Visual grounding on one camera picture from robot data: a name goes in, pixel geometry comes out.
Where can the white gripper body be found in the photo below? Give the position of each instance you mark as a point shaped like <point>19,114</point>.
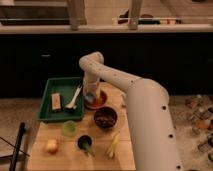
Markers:
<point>91,86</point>

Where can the blue grey sponge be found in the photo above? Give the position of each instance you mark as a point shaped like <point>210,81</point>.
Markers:
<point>90,98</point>

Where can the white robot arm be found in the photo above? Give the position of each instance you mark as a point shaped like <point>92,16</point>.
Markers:
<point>150,123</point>

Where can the dark brown bowl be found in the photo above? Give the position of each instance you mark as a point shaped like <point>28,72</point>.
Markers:
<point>105,117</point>

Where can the tan scrub sponge block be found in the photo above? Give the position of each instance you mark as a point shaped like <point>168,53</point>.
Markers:
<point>55,102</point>

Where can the white dish brush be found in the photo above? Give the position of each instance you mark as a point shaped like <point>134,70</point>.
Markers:
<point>72,104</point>

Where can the green plastic tray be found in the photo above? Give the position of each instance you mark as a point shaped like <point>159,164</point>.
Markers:
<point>66,88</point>

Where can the light green cup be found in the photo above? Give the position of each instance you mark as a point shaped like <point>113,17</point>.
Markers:
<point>68,128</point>

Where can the wooden cutting board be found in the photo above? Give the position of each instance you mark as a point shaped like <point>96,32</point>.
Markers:
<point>70,158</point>

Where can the yellow round fruit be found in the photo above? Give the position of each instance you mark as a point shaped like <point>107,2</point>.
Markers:
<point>51,146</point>

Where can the black pole stand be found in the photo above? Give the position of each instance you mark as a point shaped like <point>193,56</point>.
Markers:
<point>16,150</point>

